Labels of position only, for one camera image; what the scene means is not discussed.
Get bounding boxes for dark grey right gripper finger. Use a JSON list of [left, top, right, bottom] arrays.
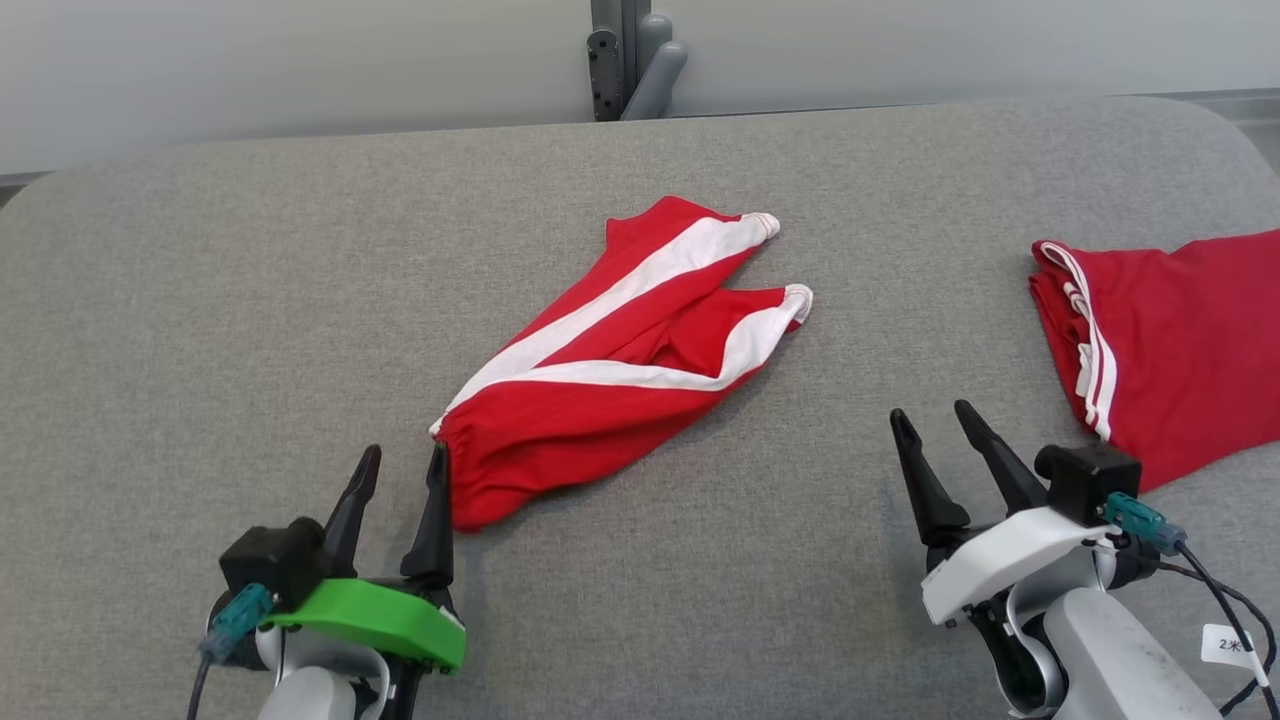
[[954, 400, 1049, 516], [889, 408, 971, 549]]

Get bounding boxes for red basketball jersey shirt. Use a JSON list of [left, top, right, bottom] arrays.
[[1030, 228, 1280, 493]]

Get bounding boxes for red shorts with white stripes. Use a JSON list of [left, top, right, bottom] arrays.
[[430, 196, 814, 533]]

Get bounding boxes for white paper cable tag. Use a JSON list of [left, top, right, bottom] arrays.
[[1200, 623, 1256, 669]]

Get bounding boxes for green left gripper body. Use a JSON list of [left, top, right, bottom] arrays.
[[258, 577, 468, 673]]

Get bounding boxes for grey fabric sofa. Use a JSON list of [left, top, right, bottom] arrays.
[[0, 95, 1280, 720]]

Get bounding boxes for cable with teal plug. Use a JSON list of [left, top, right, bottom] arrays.
[[1105, 492, 1280, 716], [185, 583, 274, 720]]

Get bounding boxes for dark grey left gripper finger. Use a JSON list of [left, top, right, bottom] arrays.
[[322, 445, 383, 579], [402, 442, 456, 589]]

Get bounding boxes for grey rounded handle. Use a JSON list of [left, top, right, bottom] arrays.
[[622, 13, 689, 121]]

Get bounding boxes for right cable with teal plug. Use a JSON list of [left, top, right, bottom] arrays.
[[1105, 492, 1280, 716]]

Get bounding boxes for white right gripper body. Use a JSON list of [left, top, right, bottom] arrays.
[[921, 507, 1121, 628]]

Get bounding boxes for left cable with teal plug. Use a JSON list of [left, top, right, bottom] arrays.
[[185, 583, 274, 720]]

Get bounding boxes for dark grey hinge plate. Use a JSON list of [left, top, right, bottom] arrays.
[[587, 28, 623, 123]]

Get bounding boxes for grey metal wall post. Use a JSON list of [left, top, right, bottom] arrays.
[[590, 0, 653, 123]]

